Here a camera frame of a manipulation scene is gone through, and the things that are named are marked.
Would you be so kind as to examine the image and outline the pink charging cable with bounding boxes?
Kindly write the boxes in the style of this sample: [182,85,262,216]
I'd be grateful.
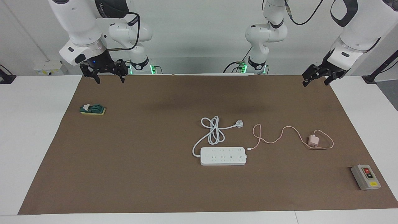
[247,124,334,151]

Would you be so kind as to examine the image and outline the white power strip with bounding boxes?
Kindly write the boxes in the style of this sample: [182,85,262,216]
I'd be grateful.
[200,147,247,166]

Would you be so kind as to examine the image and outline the brown table mat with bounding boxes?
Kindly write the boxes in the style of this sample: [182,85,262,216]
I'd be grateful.
[18,74,398,215]

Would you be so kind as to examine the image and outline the grey push button box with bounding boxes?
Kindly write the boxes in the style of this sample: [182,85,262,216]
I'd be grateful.
[351,164,382,191]

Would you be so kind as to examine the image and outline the green knife switch yellow base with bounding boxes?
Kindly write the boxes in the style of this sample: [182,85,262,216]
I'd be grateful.
[80,104,106,116]

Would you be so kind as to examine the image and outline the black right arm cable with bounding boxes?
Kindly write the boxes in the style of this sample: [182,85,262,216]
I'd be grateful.
[106,12,140,51]

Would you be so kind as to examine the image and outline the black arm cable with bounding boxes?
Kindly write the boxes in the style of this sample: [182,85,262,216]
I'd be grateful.
[106,12,140,51]
[282,0,324,25]

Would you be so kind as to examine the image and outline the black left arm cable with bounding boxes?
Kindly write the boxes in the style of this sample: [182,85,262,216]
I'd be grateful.
[282,0,324,25]

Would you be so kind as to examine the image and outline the black base cables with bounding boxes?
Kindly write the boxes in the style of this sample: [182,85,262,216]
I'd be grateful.
[223,60,249,74]

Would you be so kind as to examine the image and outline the black clamp mount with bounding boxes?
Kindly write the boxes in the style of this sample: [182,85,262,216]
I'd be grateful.
[0,64,16,84]

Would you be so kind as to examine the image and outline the white power cord with plug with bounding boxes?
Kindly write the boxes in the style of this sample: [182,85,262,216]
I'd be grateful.
[192,116,244,157]

